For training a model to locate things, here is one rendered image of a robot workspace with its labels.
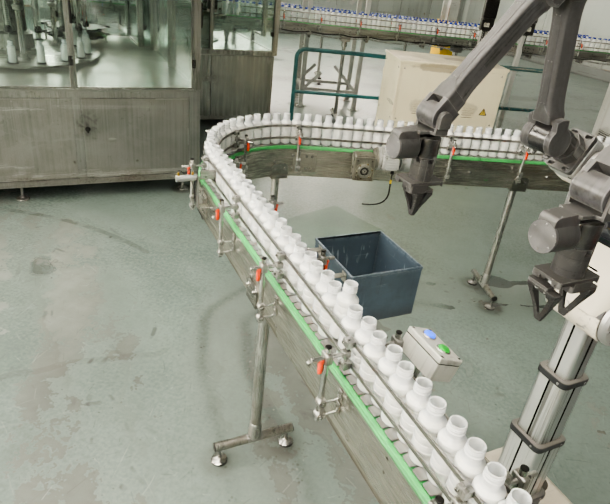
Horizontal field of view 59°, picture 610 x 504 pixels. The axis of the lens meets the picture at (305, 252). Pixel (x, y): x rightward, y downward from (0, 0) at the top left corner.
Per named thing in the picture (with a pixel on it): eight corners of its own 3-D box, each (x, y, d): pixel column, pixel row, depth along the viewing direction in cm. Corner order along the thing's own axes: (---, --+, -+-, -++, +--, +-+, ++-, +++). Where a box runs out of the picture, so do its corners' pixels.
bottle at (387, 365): (395, 412, 130) (409, 359, 122) (370, 409, 130) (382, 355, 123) (393, 395, 136) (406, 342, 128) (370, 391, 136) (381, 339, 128)
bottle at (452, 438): (427, 487, 112) (445, 430, 104) (424, 464, 118) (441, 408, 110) (456, 492, 112) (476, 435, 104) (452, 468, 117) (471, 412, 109)
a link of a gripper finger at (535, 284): (570, 325, 100) (588, 282, 96) (542, 332, 97) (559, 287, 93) (542, 305, 105) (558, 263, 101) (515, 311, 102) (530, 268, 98)
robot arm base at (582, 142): (570, 176, 148) (599, 138, 146) (557, 163, 144) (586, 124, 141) (546, 165, 155) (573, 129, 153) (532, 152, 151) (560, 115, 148)
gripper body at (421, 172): (393, 180, 134) (399, 151, 130) (427, 178, 138) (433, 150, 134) (408, 191, 128) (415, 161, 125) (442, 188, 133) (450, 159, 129)
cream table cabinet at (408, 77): (458, 163, 636) (484, 58, 580) (478, 183, 582) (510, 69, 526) (367, 157, 620) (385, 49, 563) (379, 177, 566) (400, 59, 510)
